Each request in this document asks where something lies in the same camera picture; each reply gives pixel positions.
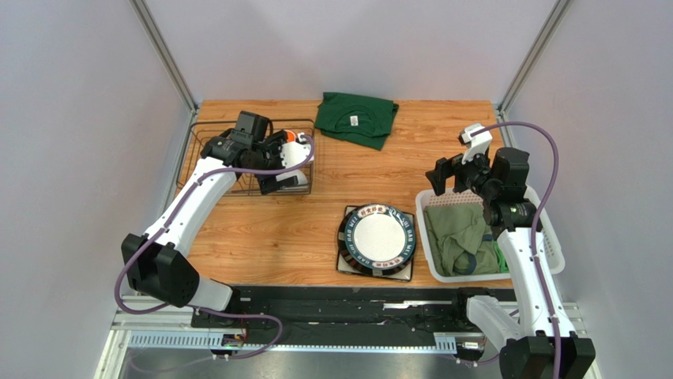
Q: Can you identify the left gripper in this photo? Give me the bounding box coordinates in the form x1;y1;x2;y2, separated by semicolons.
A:
251;131;298;195

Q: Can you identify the orange mug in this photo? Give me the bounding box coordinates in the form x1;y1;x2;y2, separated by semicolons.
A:
285;129;300;142

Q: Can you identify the white ribbed bowl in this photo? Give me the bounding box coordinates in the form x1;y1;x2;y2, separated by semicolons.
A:
276;170;308;190

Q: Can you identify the green rimmed round plate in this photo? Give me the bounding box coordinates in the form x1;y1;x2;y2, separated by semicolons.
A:
340;203;417;268

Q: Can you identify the square floral plate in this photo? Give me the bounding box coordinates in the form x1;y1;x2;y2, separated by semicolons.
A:
336;205;415;283

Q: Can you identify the brown rimmed round plate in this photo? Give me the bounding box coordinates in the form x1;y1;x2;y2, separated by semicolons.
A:
336;205;417;276

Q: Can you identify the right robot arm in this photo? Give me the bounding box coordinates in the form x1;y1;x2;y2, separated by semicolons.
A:
426;148;596;378

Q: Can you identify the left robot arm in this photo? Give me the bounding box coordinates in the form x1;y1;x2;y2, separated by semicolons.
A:
115;111;312;314

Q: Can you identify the white laundry basket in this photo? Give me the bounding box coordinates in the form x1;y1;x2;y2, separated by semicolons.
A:
415;185;566;284

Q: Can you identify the olive green shirt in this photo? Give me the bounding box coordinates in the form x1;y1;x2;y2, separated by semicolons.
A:
423;203;500;277

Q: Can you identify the bright green cloth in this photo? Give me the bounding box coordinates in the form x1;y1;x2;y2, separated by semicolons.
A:
494;246;509;273

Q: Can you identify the dark green folded shirt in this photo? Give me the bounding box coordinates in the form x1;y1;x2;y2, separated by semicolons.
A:
314;92;399;151

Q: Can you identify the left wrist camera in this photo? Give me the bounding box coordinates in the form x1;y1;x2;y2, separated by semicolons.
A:
280;133;314;168

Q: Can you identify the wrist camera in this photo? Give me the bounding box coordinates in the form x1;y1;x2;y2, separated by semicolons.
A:
458;123;492;164
280;133;314;168

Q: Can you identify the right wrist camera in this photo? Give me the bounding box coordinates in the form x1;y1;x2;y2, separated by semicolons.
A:
458;123;492;164

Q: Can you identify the black wire dish rack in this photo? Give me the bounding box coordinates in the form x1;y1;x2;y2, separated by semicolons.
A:
176;118;314;197

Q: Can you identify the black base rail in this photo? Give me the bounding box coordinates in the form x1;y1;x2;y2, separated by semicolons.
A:
141;283;519;351

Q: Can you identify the right aluminium frame post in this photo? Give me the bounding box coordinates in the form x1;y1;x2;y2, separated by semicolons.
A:
497;0;573;117

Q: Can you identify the aluminium frame post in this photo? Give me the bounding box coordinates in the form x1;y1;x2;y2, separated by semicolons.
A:
497;0;573;117
130;0;198;114

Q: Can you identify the left aluminium frame post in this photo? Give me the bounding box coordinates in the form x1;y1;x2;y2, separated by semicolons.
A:
130;0;198;114

